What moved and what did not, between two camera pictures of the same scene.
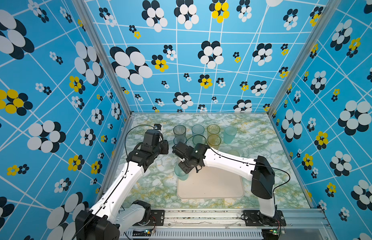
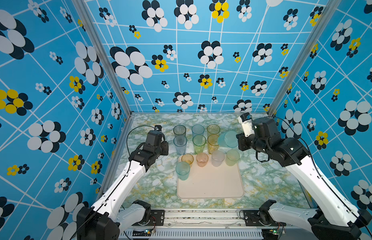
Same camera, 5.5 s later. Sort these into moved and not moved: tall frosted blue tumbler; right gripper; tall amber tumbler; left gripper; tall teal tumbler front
Moved: right gripper
Not moved: left gripper; tall frosted blue tumbler; tall teal tumbler front; tall amber tumbler
